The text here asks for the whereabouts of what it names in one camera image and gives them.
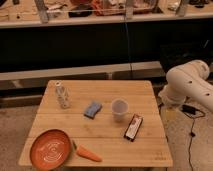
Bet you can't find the clear plastic bottle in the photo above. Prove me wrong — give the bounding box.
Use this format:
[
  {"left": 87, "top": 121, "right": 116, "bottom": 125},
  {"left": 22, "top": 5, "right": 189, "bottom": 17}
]
[{"left": 55, "top": 82, "right": 70, "bottom": 109}]

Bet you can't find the long wooden workbench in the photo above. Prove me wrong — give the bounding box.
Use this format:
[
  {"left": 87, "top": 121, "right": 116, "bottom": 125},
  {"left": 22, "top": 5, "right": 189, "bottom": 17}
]
[{"left": 0, "top": 0, "right": 213, "bottom": 29}]

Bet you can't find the orange plate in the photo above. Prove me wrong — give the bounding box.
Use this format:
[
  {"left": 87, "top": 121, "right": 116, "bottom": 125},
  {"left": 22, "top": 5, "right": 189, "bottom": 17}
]
[{"left": 30, "top": 129, "right": 72, "bottom": 171}]

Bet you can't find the black power cable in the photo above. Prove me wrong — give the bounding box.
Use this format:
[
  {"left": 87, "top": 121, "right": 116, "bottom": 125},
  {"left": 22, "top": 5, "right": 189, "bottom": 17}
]
[{"left": 181, "top": 104, "right": 206, "bottom": 171}]

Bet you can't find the orange carrot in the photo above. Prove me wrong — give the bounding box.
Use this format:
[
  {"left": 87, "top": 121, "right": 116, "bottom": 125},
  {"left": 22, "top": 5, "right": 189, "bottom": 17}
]
[{"left": 73, "top": 143, "right": 102, "bottom": 162}]

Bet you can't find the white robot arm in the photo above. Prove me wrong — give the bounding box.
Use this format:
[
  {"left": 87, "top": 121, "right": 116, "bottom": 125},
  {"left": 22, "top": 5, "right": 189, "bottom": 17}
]
[{"left": 158, "top": 60, "right": 213, "bottom": 113}]

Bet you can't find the wooden folding table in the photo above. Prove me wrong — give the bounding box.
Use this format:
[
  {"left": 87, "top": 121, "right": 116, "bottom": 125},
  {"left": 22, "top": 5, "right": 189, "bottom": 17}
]
[{"left": 19, "top": 80, "right": 173, "bottom": 168}]

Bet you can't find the black chocolate bar box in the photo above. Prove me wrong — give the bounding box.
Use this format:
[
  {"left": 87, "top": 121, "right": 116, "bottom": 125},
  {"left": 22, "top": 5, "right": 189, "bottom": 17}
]
[{"left": 124, "top": 114, "right": 143, "bottom": 142}]

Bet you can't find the blue sponge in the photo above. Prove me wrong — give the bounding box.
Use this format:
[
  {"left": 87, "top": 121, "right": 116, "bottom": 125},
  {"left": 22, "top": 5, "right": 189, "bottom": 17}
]
[{"left": 84, "top": 101, "right": 102, "bottom": 119}]

